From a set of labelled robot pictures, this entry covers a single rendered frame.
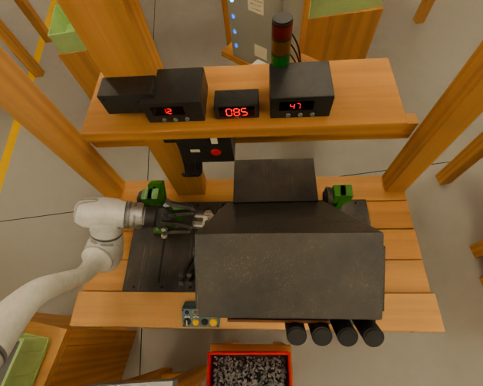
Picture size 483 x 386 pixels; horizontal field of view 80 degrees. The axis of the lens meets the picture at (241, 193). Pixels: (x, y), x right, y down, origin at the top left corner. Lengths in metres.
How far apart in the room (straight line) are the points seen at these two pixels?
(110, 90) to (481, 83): 1.00
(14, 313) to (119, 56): 0.62
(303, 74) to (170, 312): 1.03
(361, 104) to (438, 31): 3.30
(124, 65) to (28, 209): 2.38
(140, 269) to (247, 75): 0.94
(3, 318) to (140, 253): 0.76
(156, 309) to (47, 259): 1.61
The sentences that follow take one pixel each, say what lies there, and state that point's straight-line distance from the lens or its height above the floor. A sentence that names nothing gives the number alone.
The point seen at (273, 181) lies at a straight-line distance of 1.05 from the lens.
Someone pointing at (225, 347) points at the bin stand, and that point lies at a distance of 1.37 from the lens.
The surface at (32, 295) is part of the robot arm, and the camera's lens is 0.80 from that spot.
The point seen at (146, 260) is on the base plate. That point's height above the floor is 0.90.
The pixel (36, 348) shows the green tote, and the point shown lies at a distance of 1.61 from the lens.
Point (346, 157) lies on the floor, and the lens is 2.67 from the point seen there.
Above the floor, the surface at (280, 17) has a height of 1.73.
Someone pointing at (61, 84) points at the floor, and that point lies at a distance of 3.92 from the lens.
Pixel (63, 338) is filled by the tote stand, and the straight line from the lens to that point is 1.64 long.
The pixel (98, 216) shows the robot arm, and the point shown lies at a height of 1.36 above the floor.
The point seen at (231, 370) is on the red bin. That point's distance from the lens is 1.30.
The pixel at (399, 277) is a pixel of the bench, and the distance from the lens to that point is 1.42.
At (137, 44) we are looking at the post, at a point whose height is 1.72.
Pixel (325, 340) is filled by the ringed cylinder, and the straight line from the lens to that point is 0.63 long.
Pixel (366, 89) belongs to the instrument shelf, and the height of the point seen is 1.54.
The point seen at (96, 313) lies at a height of 0.90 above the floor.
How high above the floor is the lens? 2.16
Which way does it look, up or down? 64 degrees down
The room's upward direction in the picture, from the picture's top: 9 degrees counter-clockwise
